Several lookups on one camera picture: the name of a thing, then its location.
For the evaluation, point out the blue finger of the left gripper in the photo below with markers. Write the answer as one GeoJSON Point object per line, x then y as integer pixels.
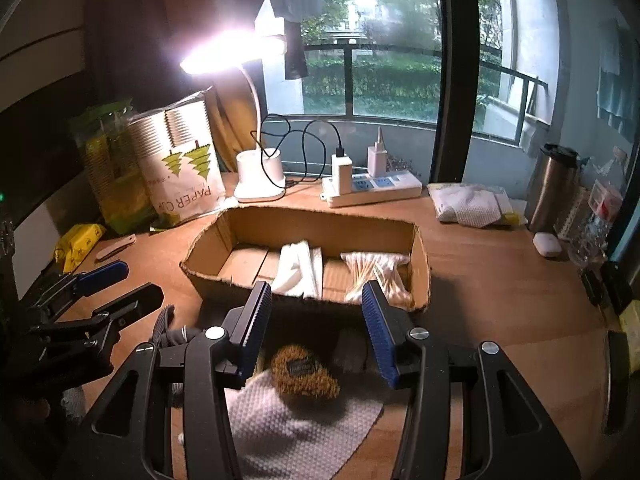
{"type": "Point", "coordinates": [54, 290]}
{"type": "Point", "coordinates": [125, 304]}

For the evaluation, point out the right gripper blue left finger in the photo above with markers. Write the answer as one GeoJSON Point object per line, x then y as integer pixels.
{"type": "Point", "coordinates": [127, 432]}

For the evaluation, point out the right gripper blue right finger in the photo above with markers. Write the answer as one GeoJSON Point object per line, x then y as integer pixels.
{"type": "Point", "coordinates": [507, 433]}

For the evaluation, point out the grey dotted sock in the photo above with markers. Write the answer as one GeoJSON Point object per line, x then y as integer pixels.
{"type": "Point", "coordinates": [163, 336]}

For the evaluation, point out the white textured cloth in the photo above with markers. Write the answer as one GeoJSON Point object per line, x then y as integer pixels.
{"type": "Point", "coordinates": [302, 439]}

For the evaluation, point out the brown plush toy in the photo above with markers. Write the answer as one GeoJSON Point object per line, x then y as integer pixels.
{"type": "Point", "coordinates": [298, 375]}

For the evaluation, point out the cotton swab pack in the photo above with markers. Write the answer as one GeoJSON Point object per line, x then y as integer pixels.
{"type": "Point", "coordinates": [381, 267]}

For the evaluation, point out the beige folding knife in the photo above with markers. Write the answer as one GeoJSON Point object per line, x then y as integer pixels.
{"type": "Point", "coordinates": [115, 247]}

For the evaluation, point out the green yellow plastic bag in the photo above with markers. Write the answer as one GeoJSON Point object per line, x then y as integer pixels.
{"type": "Point", "coordinates": [105, 146]}

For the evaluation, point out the paper cup pack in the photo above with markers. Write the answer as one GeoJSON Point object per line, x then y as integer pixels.
{"type": "Point", "coordinates": [178, 160]}

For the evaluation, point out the brown cardboard box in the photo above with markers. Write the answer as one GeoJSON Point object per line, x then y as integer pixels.
{"type": "Point", "coordinates": [242, 247]}

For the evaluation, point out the white earbuds case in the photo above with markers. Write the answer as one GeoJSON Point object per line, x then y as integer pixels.
{"type": "Point", "coordinates": [547, 245]}

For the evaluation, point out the white desk lamp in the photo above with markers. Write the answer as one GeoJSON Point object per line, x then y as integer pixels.
{"type": "Point", "coordinates": [238, 47]}

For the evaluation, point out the clear water bottle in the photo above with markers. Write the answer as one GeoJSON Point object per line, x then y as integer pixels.
{"type": "Point", "coordinates": [604, 201]}

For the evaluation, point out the wipes pack on table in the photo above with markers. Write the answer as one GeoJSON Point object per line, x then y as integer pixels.
{"type": "Point", "coordinates": [475, 205]}

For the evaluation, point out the steel thermos mug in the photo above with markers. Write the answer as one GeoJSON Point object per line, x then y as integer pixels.
{"type": "Point", "coordinates": [551, 186]}

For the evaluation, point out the white power strip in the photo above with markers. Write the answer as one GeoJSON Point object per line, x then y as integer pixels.
{"type": "Point", "coordinates": [396, 185]}

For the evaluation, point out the white charger adapter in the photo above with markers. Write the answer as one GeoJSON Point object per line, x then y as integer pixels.
{"type": "Point", "coordinates": [377, 157]}

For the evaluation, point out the brown curtain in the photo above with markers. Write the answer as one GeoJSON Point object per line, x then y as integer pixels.
{"type": "Point", "coordinates": [230, 102]}

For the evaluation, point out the hanging black trousers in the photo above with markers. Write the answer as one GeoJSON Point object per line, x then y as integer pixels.
{"type": "Point", "coordinates": [295, 66]}

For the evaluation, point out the black balcony railing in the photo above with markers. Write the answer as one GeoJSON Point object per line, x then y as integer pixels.
{"type": "Point", "coordinates": [379, 81]}

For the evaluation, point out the hanging teal towel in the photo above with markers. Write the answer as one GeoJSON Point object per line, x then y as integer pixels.
{"type": "Point", "coordinates": [618, 85]}

